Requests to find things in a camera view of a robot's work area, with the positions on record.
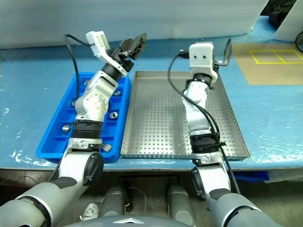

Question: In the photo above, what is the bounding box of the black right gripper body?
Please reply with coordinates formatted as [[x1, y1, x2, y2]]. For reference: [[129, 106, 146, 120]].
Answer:
[[214, 59, 230, 71]]

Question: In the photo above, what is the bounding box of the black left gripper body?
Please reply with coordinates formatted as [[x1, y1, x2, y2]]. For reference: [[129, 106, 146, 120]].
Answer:
[[109, 46, 138, 73]]

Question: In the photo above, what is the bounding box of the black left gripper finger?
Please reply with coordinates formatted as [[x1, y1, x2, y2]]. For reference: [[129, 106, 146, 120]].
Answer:
[[120, 37, 135, 54], [129, 33, 148, 61]]

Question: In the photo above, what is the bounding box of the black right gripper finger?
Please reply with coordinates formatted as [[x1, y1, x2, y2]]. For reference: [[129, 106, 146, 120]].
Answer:
[[223, 38, 233, 61]]

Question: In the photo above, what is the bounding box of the perforated steel tray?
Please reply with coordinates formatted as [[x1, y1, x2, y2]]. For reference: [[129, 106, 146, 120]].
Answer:
[[120, 70, 251, 161]]

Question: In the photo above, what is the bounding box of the blue plastic compartment tray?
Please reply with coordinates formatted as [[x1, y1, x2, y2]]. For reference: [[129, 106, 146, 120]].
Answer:
[[36, 72, 132, 164]]

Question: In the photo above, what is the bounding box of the white foam board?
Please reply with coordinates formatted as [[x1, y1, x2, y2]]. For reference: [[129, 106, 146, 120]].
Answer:
[[0, 0, 270, 50]]

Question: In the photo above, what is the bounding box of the brown cardboard sheet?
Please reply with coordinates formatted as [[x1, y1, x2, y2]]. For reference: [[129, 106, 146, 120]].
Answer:
[[231, 42, 303, 86]]

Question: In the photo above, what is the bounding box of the black bulky object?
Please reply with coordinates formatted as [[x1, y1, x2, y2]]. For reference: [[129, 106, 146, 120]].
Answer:
[[267, 0, 303, 31]]

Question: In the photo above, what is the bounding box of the white slanted panel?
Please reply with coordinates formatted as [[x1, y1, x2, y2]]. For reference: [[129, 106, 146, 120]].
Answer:
[[272, 9, 303, 43]]

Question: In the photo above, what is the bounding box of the blue plastic table cover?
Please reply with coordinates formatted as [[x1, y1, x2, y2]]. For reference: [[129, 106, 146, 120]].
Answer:
[[0, 15, 303, 171]]

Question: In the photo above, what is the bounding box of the grey rounded leg cover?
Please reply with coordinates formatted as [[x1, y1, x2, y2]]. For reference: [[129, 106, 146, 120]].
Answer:
[[167, 184, 198, 225], [98, 185, 130, 220]]

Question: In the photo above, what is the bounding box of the white grey foot piece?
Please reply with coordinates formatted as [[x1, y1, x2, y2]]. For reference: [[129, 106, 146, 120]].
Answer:
[[81, 202, 100, 220]]

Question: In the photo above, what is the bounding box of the grey robot chest cover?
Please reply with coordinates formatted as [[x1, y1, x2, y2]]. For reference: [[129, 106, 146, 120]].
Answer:
[[68, 214, 197, 227]]

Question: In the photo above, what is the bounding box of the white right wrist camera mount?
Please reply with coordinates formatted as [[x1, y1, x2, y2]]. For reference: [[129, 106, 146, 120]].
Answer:
[[188, 42, 218, 83]]

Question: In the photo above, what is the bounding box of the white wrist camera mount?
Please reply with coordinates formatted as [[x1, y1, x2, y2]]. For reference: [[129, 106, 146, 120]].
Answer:
[[85, 30, 128, 77], [188, 42, 218, 83]]

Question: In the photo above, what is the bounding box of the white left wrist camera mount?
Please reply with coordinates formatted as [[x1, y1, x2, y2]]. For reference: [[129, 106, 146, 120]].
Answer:
[[85, 30, 128, 77]]

